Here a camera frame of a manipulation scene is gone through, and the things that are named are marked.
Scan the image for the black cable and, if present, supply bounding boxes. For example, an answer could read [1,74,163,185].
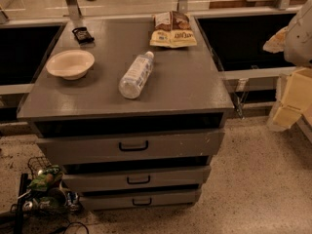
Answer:
[48,221,90,234]

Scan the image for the green chip bag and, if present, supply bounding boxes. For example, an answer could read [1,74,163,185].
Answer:
[28,165,63,192]

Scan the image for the black wire basket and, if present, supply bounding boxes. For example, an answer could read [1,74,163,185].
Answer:
[27,156,51,178]

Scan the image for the grey bottom drawer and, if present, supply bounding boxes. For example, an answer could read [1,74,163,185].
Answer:
[80,189,201,211]

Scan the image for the white bowl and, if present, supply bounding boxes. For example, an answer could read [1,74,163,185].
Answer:
[46,50,95,80]

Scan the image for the grey top drawer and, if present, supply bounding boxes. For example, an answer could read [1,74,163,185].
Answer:
[37,130,224,165]

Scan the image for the clear plastic water bottle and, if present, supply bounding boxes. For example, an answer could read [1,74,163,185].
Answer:
[119,51,154,99]

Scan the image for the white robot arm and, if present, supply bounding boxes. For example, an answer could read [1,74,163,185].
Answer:
[267,0,312,132]

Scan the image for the blue white soda can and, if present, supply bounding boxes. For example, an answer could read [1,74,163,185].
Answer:
[66,191,80,212]

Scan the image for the grey drawer cabinet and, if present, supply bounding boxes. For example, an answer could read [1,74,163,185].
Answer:
[18,18,233,198]

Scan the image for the brown yellow chip bag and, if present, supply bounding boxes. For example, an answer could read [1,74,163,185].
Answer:
[150,11,197,48]

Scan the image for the small black snack packet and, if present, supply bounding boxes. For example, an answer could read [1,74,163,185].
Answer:
[72,27,95,44]

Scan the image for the grey drawer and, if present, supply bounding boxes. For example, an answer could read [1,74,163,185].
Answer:
[37,130,224,165]
[63,166,211,193]
[80,189,201,211]

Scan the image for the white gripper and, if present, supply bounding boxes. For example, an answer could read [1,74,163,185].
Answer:
[272,67,312,130]

